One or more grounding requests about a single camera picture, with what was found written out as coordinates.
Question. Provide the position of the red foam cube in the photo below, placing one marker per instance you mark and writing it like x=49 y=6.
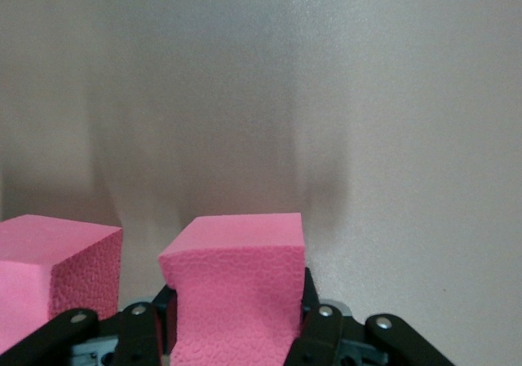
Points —
x=41 y=260
x=236 y=268

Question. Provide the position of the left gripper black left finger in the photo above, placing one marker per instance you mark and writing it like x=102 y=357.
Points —
x=138 y=333

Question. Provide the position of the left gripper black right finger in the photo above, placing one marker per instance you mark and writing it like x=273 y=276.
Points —
x=326 y=337

